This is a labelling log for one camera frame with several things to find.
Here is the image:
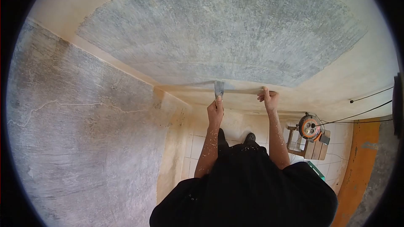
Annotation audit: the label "orange door frame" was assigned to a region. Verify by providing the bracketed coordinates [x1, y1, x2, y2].
[331, 118, 381, 227]

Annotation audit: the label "person's left hand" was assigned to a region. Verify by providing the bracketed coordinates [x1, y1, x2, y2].
[207, 96, 225, 130]

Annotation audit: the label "metal putty knife scraper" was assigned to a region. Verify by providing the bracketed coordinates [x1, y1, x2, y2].
[214, 81, 225, 101]

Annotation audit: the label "person's body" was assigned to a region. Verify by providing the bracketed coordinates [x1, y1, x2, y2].
[149, 144, 339, 227]

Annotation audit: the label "person's legs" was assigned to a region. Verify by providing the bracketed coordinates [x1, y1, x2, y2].
[217, 128, 257, 152]

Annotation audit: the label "black cable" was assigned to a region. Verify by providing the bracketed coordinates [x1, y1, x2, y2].
[317, 100, 393, 126]
[349, 86, 394, 103]

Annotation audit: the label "orange cable reel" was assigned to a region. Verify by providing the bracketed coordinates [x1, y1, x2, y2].
[297, 113, 323, 143]

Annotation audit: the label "person's right hand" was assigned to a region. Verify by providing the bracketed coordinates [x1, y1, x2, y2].
[256, 87, 280, 115]

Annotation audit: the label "green plastic crate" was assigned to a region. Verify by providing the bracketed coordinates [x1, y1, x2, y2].
[307, 161, 326, 182]

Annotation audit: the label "wooden stool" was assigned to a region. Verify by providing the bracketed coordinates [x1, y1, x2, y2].
[286, 125, 331, 161]

